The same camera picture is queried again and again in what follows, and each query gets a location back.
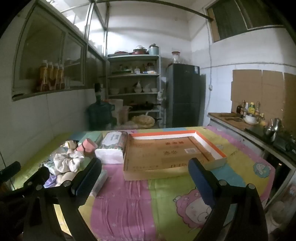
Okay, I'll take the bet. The sliding glass window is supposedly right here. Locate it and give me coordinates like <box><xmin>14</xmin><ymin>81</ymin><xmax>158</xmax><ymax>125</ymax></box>
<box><xmin>13</xmin><ymin>2</ymin><xmax>107</xmax><ymax>100</ymax></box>

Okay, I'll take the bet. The black wok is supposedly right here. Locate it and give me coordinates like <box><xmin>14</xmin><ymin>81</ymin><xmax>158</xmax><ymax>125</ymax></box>
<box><xmin>129</xmin><ymin>102</ymin><xmax>161</xmax><ymax>112</ymax></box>

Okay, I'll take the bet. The pink cloth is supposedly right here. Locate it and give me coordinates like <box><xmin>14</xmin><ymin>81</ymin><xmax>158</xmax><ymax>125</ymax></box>
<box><xmin>76</xmin><ymin>138</ymin><xmax>97</xmax><ymax>153</ymax></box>

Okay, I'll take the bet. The translucent plastic container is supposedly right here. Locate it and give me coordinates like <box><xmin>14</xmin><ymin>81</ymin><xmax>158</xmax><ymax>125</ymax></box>
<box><xmin>118</xmin><ymin>107</ymin><xmax>130</xmax><ymax>123</ymax></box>

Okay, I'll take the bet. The kitchen counter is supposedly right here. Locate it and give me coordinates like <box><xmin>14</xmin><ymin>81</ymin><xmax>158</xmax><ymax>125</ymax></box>
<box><xmin>207</xmin><ymin>112</ymin><xmax>296</xmax><ymax>209</ymax></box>

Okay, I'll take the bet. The large water jug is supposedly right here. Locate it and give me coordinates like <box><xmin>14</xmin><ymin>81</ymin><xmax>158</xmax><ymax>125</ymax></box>
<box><xmin>87</xmin><ymin>101</ymin><xmax>117</xmax><ymax>130</ymax></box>

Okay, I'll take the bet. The soft doll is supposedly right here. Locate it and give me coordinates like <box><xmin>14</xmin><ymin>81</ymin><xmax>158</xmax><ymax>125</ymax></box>
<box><xmin>43</xmin><ymin>140</ymin><xmax>80</xmax><ymax>189</ymax></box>

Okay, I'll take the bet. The group of condiment bottles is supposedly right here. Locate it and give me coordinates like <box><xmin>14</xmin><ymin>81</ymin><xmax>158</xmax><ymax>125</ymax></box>
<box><xmin>236</xmin><ymin>100</ymin><xmax>262</xmax><ymax>118</ymax></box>

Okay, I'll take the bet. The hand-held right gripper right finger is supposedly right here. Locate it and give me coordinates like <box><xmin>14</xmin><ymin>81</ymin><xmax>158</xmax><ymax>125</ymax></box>
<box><xmin>188</xmin><ymin>158</ymin><xmax>271</xmax><ymax>241</ymax></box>

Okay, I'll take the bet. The clear tissue packet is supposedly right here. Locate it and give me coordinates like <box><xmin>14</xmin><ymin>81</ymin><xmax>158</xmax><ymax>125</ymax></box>
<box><xmin>89</xmin><ymin>169</ymin><xmax>108</xmax><ymax>197</ymax></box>

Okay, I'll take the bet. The metal shelf rack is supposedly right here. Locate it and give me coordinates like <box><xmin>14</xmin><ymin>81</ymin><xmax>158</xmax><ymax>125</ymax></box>
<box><xmin>107</xmin><ymin>54</ymin><xmax>162</xmax><ymax>129</ymax></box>

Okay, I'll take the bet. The high wall window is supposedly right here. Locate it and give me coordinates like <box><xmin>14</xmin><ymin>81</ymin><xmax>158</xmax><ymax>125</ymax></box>
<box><xmin>206</xmin><ymin>0</ymin><xmax>287</xmax><ymax>43</ymax></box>

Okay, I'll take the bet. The red pot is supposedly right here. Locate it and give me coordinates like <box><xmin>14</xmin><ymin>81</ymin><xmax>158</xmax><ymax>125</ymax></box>
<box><xmin>133</xmin><ymin>45</ymin><xmax>148</xmax><ymax>55</ymax></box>

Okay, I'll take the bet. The colourful cartoon printed blanket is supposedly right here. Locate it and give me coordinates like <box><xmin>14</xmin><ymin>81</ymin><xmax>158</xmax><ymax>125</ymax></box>
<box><xmin>14</xmin><ymin>126</ymin><xmax>277</xmax><ymax>241</ymax></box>

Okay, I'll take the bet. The shallow cardboard box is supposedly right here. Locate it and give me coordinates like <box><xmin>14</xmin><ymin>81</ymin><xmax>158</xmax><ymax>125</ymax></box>
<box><xmin>123</xmin><ymin>130</ymin><xmax>228</xmax><ymax>181</ymax></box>

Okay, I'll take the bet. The metal ceiling rod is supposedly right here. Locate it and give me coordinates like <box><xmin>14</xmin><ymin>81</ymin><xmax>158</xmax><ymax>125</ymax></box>
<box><xmin>95</xmin><ymin>0</ymin><xmax>213</xmax><ymax>21</ymax></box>

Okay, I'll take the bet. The white bowl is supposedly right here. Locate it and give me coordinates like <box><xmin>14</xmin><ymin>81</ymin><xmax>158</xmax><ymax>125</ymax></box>
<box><xmin>245</xmin><ymin>113</ymin><xmax>259</xmax><ymax>124</ymax></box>

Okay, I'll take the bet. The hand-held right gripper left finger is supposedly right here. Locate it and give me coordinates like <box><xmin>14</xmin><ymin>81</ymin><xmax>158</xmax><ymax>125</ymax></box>
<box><xmin>22</xmin><ymin>158</ymin><xmax>103</xmax><ymax>241</ymax></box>

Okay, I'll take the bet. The wooden cutting board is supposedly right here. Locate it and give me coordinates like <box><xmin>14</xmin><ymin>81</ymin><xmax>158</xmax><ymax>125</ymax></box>
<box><xmin>208</xmin><ymin>112</ymin><xmax>245</xmax><ymax>130</ymax></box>

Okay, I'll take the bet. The green tissue box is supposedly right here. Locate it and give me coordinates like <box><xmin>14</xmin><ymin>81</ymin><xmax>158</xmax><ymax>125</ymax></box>
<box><xmin>80</xmin><ymin>132</ymin><xmax>103</xmax><ymax>149</ymax></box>

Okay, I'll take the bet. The black gas stove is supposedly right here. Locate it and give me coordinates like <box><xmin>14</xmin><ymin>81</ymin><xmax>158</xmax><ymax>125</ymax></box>
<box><xmin>246</xmin><ymin>127</ymin><xmax>296</xmax><ymax>153</ymax></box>

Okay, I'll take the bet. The glass jar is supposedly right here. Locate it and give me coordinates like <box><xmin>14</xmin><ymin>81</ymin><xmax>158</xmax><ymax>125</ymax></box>
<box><xmin>171</xmin><ymin>51</ymin><xmax>183</xmax><ymax>64</ymax></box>

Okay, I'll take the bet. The dark refrigerator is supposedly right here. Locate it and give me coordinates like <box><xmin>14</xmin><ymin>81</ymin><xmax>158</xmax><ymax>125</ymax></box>
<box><xmin>166</xmin><ymin>63</ymin><xmax>206</xmax><ymax>128</ymax></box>

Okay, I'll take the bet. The steel kettle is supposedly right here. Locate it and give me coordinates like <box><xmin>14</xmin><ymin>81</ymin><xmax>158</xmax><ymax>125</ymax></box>
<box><xmin>264</xmin><ymin>118</ymin><xmax>282</xmax><ymax>142</ymax></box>

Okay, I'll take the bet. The cardboard wall covering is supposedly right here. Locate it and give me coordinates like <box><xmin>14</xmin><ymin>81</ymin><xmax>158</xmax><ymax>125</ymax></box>
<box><xmin>231</xmin><ymin>69</ymin><xmax>296</xmax><ymax>130</ymax></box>

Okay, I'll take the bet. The pale blue white cloth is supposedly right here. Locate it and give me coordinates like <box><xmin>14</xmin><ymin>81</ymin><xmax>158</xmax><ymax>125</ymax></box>
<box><xmin>47</xmin><ymin>146</ymin><xmax>74</xmax><ymax>167</ymax></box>

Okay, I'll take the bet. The yellowish filled bag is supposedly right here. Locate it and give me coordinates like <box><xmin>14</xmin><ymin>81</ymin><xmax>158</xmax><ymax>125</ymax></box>
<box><xmin>132</xmin><ymin>115</ymin><xmax>155</xmax><ymax>129</ymax></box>

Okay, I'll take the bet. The floral tissue pack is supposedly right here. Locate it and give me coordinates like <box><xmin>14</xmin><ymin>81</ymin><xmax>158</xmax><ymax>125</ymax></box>
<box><xmin>95</xmin><ymin>130</ymin><xmax>129</xmax><ymax>164</ymax></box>

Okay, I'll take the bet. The white wall cable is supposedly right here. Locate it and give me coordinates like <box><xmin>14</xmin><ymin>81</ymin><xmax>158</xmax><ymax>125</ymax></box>
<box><xmin>208</xmin><ymin>23</ymin><xmax>214</xmax><ymax>88</ymax></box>

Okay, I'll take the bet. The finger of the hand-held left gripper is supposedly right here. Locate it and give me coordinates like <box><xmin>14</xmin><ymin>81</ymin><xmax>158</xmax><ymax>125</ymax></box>
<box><xmin>0</xmin><ymin>161</ymin><xmax>21</xmax><ymax>183</ymax></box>

